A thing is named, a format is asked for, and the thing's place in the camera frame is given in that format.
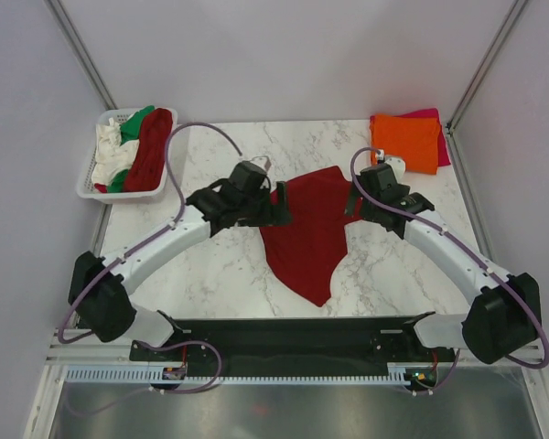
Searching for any white t-shirt in basket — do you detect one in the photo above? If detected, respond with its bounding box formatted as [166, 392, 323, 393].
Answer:
[91, 118, 140, 186]

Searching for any white slotted cable duct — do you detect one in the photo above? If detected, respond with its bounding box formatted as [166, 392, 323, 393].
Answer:
[65, 365, 428, 385]

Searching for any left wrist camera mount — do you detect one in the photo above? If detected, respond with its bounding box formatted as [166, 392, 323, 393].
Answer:
[249, 155, 271, 175]

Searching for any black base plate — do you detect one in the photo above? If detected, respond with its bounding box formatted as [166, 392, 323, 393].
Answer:
[129, 316, 455, 377]

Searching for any folded orange t-shirt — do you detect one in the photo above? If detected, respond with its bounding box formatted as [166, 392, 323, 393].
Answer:
[370, 112, 441, 177]

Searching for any folded pink t-shirt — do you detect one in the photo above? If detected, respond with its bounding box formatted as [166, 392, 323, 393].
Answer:
[369, 107, 451, 167]

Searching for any right aluminium frame post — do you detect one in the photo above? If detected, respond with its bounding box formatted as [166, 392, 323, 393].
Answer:
[446, 0, 532, 136]

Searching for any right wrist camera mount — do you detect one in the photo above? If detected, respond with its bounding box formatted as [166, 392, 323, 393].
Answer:
[377, 155, 406, 179]

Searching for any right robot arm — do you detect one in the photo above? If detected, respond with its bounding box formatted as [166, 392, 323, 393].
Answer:
[345, 158, 549, 369]

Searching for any aluminium front rail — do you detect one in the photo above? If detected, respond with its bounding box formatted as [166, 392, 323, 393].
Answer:
[46, 333, 544, 366]

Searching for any aluminium frame post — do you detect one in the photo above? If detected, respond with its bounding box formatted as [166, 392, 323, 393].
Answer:
[446, 0, 532, 136]
[44, 0, 117, 110]

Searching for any left aluminium frame post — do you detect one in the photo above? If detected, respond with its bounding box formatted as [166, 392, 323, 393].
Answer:
[44, 0, 117, 110]

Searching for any green t-shirt in basket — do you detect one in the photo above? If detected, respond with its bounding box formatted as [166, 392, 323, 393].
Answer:
[106, 105, 155, 193]

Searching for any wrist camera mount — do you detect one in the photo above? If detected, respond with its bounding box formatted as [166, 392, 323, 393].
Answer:
[249, 155, 271, 175]
[377, 155, 406, 179]

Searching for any dark red t-shirt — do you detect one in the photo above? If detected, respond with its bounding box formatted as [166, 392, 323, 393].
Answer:
[260, 166, 362, 307]

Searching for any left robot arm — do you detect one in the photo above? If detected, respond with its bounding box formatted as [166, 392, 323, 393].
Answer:
[68, 155, 292, 359]

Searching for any dark red shirt in basket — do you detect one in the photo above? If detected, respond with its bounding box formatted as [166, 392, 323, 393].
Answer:
[123, 108, 173, 192]

